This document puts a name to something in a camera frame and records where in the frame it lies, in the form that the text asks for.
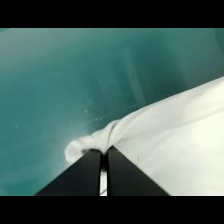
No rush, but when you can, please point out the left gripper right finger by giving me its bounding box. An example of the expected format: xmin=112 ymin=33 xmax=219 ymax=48
xmin=106 ymin=145 xmax=170 ymax=197

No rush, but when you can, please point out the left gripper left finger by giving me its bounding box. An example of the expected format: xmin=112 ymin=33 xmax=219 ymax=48
xmin=35 ymin=148 xmax=102 ymax=197

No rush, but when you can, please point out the white garment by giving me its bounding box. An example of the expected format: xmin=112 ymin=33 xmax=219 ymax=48
xmin=64 ymin=76 xmax=224 ymax=197

